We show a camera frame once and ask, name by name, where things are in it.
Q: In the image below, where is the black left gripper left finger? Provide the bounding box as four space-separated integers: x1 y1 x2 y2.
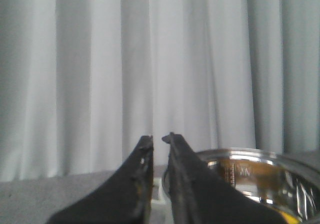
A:
48 136 154 223

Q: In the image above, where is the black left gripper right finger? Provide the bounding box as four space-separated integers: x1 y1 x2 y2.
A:
163 132 286 223

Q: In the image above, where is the yellow corn cob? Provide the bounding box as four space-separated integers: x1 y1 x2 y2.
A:
275 208 301 224

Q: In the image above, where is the sage green electric pot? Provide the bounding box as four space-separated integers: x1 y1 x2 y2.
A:
152 147 320 224

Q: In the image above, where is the white pleated curtain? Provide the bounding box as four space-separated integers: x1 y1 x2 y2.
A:
0 0 320 181

